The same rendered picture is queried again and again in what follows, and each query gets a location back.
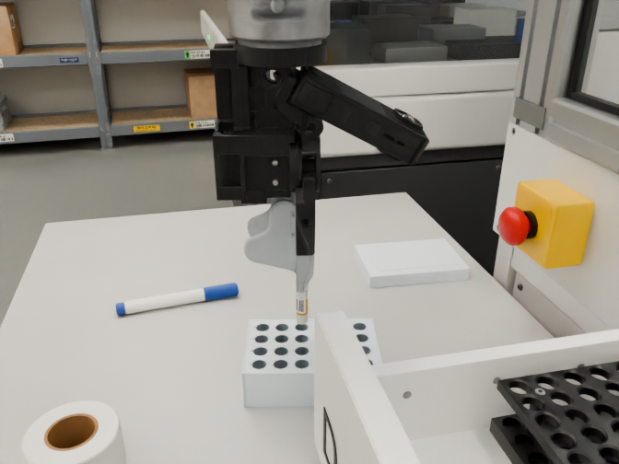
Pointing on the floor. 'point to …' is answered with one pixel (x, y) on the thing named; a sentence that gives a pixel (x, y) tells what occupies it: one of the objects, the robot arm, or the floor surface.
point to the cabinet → (543, 295)
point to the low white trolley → (217, 325)
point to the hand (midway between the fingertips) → (308, 273)
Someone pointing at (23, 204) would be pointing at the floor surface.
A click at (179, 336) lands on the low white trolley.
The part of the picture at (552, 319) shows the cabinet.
